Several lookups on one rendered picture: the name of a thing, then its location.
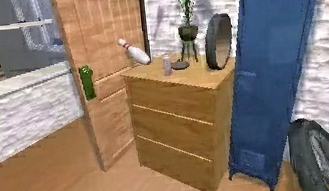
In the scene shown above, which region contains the wooden chest of drawers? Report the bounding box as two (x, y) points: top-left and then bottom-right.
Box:
(119, 47), (249, 191)

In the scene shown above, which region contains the dark round dish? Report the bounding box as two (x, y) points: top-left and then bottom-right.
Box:
(170, 59), (191, 72)

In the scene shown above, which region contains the white bowling pin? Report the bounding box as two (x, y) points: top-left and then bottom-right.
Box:
(117, 35), (152, 68)

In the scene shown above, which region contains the round black framed mirror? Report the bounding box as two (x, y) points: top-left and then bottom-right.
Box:
(201, 12), (237, 72)

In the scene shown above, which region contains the green house plant black pot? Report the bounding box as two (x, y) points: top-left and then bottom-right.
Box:
(166, 0), (225, 66)

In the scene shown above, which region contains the wooden room door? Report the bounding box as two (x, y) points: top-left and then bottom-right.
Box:
(49, 0), (162, 176)

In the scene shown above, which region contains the blue metal locker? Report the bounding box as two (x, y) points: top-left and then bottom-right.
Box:
(212, 0), (329, 191)

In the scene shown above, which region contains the white framed window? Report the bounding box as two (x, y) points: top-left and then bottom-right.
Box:
(0, 0), (73, 101)

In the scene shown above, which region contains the black tyre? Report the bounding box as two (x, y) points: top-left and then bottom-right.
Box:
(285, 116), (329, 191)

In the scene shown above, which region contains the green door handle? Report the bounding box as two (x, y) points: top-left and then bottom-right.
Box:
(77, 63), (99, 103)

